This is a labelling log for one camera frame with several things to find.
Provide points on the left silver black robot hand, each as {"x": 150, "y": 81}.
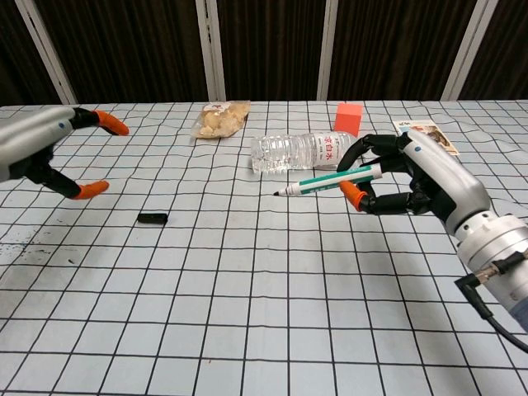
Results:
{"x": 24, "y": 136}

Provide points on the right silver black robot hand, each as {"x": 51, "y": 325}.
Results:
{"x": 445, "y": 181}

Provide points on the green white marker pen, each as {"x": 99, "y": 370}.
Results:
{"x": 326, "y": 181}

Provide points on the black marker cap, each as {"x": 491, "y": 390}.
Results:
{"x": 152, "y": 218}

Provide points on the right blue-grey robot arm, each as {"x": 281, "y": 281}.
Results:
{"x": 503, "y": 243}

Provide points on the printed picture card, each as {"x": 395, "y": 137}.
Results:
{"x": 441, "y": 138}

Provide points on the orange cube block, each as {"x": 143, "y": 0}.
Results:
{"x": 348, "y": 117}

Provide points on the clear plastic water bottle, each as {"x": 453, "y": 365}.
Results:
{"x": 288, "y": 152}

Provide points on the clear bag of snacks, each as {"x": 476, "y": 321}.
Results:
{"x": 220, "y": 119}

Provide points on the checkered white tablecloth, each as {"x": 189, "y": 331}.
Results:
{"x": 247, "y": 288}

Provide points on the white metal frame post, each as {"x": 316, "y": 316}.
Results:
{"x": 212, "y": 49}
{"x": 328, "y": 49}
{"x": 47, "y": 53}
{"x": 468, "y": 49}

